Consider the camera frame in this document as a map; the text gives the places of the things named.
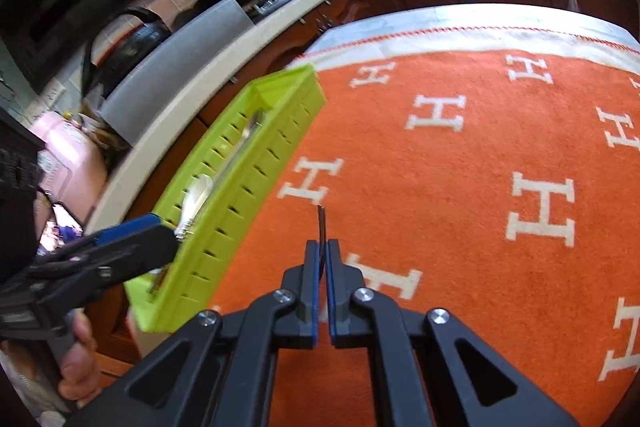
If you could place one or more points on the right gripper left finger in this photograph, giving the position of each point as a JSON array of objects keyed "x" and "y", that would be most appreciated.
[{"x": 217, "y": 370}]

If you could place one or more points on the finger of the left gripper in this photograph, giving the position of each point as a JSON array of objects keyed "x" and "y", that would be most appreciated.
[
  {"x": 79, "y": 272},
  {"x": 125, "y": 226}
]

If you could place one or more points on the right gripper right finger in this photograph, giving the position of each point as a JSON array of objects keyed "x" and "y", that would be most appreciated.
[{"x": 429, "y": 369}]

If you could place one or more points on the wood-handled steel spoon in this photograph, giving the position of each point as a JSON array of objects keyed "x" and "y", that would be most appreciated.
[{"x": 250, "y": 129}]

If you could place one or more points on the twisted steel chopstick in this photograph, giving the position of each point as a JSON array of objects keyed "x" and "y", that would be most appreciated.
[{"x": 322, "y": 240}]

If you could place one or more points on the left hand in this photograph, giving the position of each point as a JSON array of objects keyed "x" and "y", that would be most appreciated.
[{"x": 80, "y": 371}]

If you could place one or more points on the white ceramic spoon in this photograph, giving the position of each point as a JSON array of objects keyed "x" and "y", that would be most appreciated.
[{"x": 193, "y": 201}]

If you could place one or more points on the green plastic utensil tray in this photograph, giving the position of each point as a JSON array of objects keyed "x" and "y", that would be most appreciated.
[{"x": 291, "y": 99}]

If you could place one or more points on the pink rice cooker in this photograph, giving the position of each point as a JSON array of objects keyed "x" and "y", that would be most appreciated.
[{"x": 73, "y": 167}]

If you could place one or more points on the stainless steel splash guard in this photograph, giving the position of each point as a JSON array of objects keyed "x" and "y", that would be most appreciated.
[{"x": 154, "y": 83}]

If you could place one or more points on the black kettle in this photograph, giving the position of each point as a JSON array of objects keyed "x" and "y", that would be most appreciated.
[{"x": 125, "y": 54}]

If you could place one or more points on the orange H-pattern blanket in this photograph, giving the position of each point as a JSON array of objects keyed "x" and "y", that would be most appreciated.
[{"x": 491, "y": 171}]

